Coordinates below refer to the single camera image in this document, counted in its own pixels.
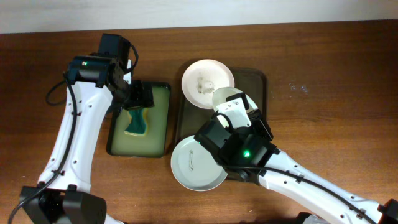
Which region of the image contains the small black soapy-water tray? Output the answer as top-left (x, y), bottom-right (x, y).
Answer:
top-left (106, 82), bottom-right (171, 158)

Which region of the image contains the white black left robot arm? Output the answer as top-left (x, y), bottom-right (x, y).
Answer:
top-left (8, 34), bottom-right (154, 223)

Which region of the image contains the white plate top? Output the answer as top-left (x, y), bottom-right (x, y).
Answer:
top-left (181, 59), bottom-right (235, 109)

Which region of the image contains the green and yellow sponge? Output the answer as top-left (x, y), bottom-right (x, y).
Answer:
top-left (124, 108), bottom-right (149, 136)

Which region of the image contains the large brown serving tray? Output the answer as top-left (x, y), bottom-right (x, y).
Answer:
top-left (174, 60), bottom-right (268, 184)

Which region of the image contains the white plate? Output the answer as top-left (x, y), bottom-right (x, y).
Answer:
top-left (212, 87), bottom-right (258, 113)
top-left (171, 135), bottom-right (228, 192)
top-left (181, 59), bottom-right (235, 109)

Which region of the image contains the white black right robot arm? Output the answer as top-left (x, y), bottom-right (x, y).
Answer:
top-left (194, 90), bottom-right (397, 223)

